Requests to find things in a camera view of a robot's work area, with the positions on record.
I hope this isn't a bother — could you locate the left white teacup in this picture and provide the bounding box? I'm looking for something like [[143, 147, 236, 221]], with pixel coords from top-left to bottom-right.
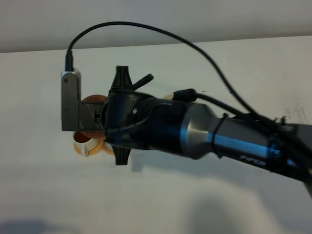
[[73, 132, 100, 157]]

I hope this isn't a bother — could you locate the right orange saucer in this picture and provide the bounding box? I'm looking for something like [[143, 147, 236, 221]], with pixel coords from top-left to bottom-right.
[[102, 142, 115, 156]]

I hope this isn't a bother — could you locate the left orange saucer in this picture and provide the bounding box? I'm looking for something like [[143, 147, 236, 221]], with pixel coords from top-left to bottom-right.
[[73, 138, 104, 157]]

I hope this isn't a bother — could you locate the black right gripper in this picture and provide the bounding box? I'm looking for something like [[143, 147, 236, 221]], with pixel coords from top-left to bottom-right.
[[78, 66, 158, 166]]

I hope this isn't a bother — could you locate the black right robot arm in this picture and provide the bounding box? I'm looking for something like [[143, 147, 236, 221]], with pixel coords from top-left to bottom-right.
[[78, 66, 312, 189]]

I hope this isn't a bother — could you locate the beige round teapot coaster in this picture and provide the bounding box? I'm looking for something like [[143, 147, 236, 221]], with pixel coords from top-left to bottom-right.
[[164, 94, 174, 100]]

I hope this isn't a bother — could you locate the orange saucer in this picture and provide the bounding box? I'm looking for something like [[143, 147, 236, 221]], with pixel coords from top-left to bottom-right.
[[73, 138, 104, 157], [102, 142, 115, 156]]

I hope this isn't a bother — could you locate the brown clay teapot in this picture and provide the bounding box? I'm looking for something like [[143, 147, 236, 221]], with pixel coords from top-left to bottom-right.
[[81, 95, 107, 104]]

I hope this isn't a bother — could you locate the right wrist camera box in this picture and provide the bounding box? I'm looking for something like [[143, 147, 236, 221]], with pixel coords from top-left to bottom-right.
[[61, 69, 81, 131]]

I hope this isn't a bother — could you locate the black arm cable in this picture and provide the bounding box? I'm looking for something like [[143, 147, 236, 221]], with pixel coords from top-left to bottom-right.
[[64, 21, 312, 171]]

